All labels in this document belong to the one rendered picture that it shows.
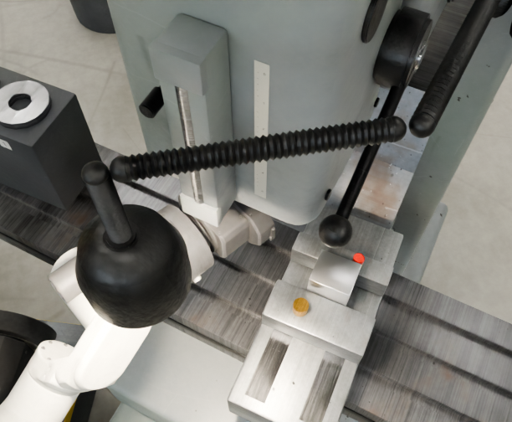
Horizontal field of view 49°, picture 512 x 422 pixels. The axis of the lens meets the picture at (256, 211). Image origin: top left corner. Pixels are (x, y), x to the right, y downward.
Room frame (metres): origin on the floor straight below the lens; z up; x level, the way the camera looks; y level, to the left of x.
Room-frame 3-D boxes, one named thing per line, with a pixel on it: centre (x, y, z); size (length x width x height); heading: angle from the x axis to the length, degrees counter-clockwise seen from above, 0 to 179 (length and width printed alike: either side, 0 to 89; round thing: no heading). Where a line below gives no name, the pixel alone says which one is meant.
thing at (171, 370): (0.39, -0.01, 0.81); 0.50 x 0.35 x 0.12; 153
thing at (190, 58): (0.29, 0.04, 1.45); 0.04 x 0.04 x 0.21; 63
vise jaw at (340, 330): (0.29, -0.09, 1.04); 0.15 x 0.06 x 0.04; 66
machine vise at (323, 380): (0.31, -0.10, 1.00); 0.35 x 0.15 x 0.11; 156
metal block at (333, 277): (0.34, -0.11, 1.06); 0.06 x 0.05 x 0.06; 66
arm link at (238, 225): (0.33, 0.06, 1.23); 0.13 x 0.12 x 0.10; 42
